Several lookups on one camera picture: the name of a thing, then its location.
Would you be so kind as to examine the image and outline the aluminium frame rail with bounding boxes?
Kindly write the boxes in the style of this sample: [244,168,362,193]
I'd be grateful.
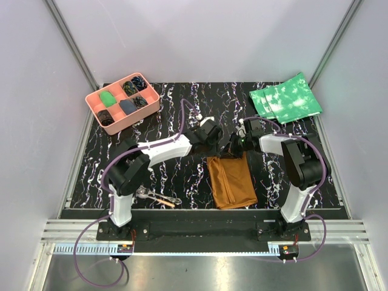
[41,219,369,256]

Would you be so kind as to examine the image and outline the dark patterned roll back right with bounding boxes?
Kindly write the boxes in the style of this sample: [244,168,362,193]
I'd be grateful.
[131,76,148,91]

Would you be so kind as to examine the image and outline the green white patterned napkins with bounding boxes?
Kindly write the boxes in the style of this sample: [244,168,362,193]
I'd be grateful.
[249,72,323,124]

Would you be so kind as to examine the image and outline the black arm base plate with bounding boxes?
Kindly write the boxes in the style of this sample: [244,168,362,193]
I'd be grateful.
[96,209,311,242]

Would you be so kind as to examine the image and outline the dark patterned roll front left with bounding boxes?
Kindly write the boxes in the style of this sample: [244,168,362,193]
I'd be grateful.
[96,110,115,127]

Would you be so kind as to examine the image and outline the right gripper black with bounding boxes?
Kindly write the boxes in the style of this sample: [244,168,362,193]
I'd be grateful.
[218,132,252,159]

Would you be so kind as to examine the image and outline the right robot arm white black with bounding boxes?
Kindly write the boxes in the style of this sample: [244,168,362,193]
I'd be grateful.
[221,118,331,241]

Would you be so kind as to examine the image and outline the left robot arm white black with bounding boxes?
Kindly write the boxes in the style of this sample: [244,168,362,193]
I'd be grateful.
[101,118,223,240]

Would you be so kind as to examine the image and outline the pink compartment tray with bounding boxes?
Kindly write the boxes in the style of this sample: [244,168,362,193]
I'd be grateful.
[85,73,161,135]

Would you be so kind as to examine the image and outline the black marble pattern mat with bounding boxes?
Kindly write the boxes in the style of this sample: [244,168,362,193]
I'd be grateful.
[69,82,343,210]

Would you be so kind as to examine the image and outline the dark patterned roll back middle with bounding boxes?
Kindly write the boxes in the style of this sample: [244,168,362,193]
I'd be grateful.
[122,81,138,96]

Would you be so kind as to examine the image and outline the green rolled napkin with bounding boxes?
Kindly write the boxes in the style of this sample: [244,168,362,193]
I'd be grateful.
[99,91,117,108]

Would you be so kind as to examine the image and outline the orange cloth napkin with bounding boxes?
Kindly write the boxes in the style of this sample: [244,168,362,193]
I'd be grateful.
[207,154,258,210]

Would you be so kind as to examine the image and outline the silver fork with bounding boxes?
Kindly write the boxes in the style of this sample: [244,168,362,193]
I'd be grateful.
[136,186,182,206]

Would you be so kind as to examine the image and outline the wooden handled spoon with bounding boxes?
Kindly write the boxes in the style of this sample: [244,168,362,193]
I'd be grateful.
[156,198,175,208]

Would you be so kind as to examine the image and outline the dark patterned roll front right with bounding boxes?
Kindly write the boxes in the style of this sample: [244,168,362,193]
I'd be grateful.
[132,96,148,109]

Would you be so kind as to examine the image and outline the dark patterned roll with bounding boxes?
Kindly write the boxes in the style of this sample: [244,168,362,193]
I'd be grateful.
[96,110,115,127]
[122,81,138,96]
[131,76,148,91]
[132,96,148,109]

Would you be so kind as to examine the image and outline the grey blue rolled napkin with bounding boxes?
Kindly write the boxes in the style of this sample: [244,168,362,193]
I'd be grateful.
[119,99,137,115]

